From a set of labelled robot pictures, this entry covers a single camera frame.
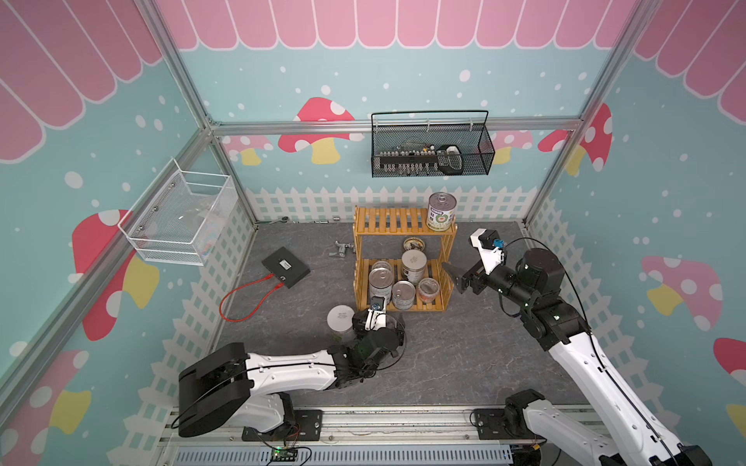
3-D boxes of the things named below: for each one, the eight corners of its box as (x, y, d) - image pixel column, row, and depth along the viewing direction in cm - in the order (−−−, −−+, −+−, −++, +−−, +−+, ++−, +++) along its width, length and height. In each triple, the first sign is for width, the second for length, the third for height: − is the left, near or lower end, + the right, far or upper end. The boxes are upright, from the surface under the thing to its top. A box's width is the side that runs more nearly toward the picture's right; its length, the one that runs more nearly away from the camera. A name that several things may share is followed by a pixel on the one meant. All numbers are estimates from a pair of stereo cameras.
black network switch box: (264, 265, 110) (262, 261, 108) (285, 250, 114) (284, 246, 112) (289, 289, 103) (287, 285, 101) (311, 272, 108) (309, 268, 105)
